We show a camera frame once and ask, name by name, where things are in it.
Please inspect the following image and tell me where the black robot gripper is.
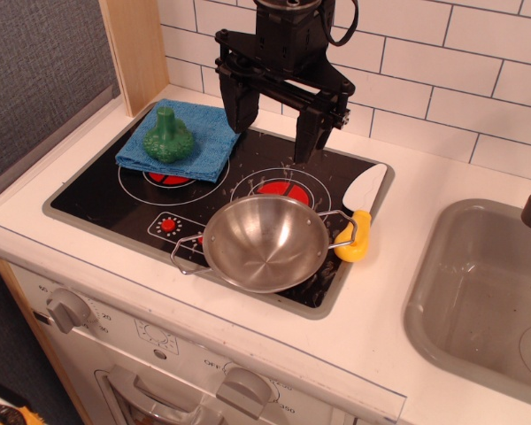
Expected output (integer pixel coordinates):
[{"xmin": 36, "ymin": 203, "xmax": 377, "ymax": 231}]
[{"xmin": 215, "ymin": 1, "xmax": 356, "ymax": 164}]

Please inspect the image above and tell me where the green toy broccoli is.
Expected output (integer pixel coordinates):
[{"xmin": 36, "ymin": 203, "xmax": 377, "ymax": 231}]
[{"xmin": 142, "ymin": 106, "xmax": 195, "ymax": 164}]

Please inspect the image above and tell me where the blue folded cloth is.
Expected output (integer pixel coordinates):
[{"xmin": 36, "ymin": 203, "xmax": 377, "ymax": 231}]
[{"xmin": 116, "ymin": 99, "xmax": 239, "ymax": 182}]

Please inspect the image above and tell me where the grey sink basin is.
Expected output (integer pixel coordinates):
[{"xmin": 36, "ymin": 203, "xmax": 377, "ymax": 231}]
[{"xmin": 404, "ymin": 199, "xmax": 531, "ymax": 405}]

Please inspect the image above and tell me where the grey oven knob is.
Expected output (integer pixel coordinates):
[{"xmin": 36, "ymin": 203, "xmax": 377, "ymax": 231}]
[{"xmin": 216, "ymin": 367, "xmax": 273, "ymax": 420}]

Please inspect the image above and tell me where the grey timer knob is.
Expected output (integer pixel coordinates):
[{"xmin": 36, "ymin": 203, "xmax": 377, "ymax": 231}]
[{"xmin": 46, "ymin": 289, "xmax": 91, "ymax": 334}]

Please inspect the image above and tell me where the yellow object bottom left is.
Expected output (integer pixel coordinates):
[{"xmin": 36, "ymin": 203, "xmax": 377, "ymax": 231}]
[{"xmin": 0, "ymin": 404, "xmax": 45, "ymax": 425}]

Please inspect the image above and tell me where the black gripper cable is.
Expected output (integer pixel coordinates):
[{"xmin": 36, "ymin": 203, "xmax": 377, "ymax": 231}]
[{"xmin": 318, "ymin": 0, "xmax": 360, "ymax": 47}]

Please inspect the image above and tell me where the stainless steel two-handled pan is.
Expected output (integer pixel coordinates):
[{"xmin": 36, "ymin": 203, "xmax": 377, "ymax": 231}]
[{"xmin": 170, "ymin": 195, "xmax": 358, "ymax": 293}]

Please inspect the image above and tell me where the toy knife yellow handle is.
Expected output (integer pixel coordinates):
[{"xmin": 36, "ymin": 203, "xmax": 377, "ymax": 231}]
[{"xmin": 334, "ymin": 163, "xmax": 389, "ymax": 264}]

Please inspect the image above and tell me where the wooden upright post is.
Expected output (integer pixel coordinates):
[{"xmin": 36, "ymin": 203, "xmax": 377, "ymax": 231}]
[{"xmin": 98, "ymin": 0, "xmax": 169, "ymax": 117}]

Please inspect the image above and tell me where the grey oven door handle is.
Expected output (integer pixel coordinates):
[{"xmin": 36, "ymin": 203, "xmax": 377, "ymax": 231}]
[{"xmin": 105, "ymin": 367, "xmax": 227, "ymax": 424}]

